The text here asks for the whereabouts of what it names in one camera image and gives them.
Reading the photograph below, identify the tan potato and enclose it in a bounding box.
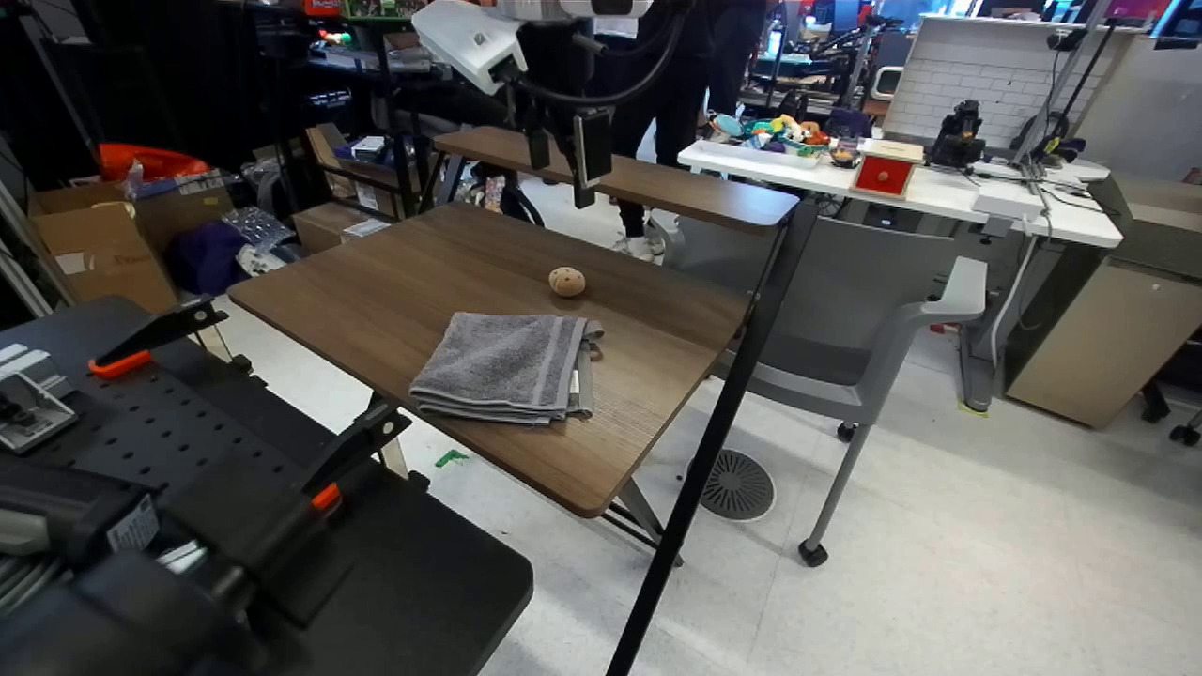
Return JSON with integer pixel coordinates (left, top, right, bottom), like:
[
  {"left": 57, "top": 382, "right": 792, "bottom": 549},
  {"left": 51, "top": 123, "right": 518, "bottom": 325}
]
[{"left": 544, "top": 265, "right": 592, "bottom": 302}]

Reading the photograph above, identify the large cardboard box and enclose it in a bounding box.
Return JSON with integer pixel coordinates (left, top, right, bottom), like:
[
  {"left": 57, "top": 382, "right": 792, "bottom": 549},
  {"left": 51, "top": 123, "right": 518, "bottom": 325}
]
[{"left": 26, "top": 181, "right": 179, "bottom": 315}]

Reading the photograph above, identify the grey towel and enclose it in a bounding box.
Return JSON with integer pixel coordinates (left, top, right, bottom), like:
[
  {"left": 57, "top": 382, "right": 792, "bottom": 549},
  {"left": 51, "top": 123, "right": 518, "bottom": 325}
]
[{"left": 403, "top": 308, "right": 608, "bottom": 434}]

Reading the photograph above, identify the beige cabinet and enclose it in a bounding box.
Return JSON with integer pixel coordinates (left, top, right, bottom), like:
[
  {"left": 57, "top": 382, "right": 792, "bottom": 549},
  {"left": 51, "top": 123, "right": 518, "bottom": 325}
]
[{"left": 1006, "top": 174, "right": 1202, "bottom": 434}]

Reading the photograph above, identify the grey office chair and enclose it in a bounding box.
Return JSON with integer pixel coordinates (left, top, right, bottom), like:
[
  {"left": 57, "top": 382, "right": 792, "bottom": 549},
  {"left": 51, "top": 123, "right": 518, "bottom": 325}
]
[{"left": 668, "top": 212, "right": 990, "bottom": 571}]

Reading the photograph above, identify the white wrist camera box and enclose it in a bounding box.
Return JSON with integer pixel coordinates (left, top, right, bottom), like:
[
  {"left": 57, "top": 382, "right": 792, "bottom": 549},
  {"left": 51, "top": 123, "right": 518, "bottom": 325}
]
[{"left": 408, "top": 0, "right": 529, "bottom": 97}]

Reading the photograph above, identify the black diagonal metal pole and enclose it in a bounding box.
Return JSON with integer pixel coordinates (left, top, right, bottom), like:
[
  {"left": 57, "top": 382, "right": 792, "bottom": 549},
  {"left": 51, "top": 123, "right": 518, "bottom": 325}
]
[{"left": 603, "top": 204, "right": 822, "bottom": 676}]

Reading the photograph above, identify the black tripod stand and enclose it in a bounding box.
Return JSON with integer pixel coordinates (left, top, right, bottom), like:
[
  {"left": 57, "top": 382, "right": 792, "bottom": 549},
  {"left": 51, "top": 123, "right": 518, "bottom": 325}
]
[{"left": 1010, "top": 0, "right": 1132, "bottom": 167}]

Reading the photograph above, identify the red box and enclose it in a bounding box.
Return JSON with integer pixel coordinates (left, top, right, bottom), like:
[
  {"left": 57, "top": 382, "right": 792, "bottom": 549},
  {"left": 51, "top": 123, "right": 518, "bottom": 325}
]
[{"left": 854, "top": 138, "right": 929, "bottom": 199}]

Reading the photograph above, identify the round dark floor cover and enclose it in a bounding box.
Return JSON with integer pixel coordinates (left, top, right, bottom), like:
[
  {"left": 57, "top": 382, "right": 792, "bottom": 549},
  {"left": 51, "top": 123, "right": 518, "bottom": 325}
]
[{"left": 696, "top": 447, "right": 776, "bottom": 524}]

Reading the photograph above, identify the pile of colourful toys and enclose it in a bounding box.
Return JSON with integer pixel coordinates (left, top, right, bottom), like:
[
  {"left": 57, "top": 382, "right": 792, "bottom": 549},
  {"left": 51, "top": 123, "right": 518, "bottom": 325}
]
[{"left": 702, "top": 109, "right": 837, "bottom": 162}]

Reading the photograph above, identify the white desk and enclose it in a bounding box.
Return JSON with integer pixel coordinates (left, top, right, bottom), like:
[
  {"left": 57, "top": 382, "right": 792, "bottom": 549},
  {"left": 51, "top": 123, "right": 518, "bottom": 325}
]
[{"left": 675, "top": 133, "right": 1127, "bottom": 417}]

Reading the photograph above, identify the black clamp orange handle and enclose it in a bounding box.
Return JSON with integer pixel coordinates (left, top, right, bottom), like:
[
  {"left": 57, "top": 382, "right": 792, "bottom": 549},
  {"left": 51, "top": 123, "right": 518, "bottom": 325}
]
[
  {"left": 86, "top": 296, "right": 234, "bottom": 388},
  {"left": 201, "top": 403, "right": 418, "bottom": 606}
]

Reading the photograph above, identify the small cardboard box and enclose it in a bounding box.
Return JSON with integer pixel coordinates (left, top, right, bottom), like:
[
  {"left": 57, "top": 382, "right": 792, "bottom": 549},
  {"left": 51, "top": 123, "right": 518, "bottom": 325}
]
[{"left": 290, "top": 199, "right": 389, "bottom": 255}]

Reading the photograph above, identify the black table leg frame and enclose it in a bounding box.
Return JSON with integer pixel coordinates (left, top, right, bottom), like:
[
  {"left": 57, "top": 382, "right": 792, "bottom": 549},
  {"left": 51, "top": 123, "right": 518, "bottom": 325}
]
[{"left": 597, "top": 472, "right": 688, "bottom": 560}]

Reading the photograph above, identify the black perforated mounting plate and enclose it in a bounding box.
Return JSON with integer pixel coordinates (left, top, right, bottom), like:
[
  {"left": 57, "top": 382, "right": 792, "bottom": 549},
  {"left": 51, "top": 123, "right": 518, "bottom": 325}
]
[{"left": 0, "top": 296, "right": 536, "bottom": 676}]

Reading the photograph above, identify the dark blue bag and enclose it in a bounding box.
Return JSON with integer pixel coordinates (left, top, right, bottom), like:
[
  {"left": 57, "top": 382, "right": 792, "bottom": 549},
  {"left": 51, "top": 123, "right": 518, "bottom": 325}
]
[{"left": 165, "top": 222, "right": 254, "bottom": 302}]

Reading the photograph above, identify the white perforated panel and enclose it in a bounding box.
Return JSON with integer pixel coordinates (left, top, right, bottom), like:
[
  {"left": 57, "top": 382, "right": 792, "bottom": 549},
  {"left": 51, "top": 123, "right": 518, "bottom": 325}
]
[{"left": 877, "top": 15, "right": 1089, "bottom": 154}]

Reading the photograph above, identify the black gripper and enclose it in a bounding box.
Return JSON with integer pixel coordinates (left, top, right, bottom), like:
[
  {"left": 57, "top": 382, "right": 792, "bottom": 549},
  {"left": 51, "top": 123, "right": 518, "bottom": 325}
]
[{"left": 516, "top": 15, "right": 622, "bottom": 212}]

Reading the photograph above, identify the orange red bag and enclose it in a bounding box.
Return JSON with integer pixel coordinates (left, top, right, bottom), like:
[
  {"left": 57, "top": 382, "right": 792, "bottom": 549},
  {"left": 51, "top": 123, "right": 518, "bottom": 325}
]
[{"left": 92, "top": 138, "right": 214, "bottom": 186}]

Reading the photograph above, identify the black desktop device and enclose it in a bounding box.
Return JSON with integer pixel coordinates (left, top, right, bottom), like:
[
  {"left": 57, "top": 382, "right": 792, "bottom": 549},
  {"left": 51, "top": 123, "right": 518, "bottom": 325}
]
[{"left": 929, "top": 97, "right": 990, "bottom": 174}]

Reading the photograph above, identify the person in black clothes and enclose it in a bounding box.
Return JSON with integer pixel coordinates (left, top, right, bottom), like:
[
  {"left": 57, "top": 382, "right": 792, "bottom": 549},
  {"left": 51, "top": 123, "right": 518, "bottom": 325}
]
[{"left": 611, "top": 0, "right": 775, "bottom": 240}]

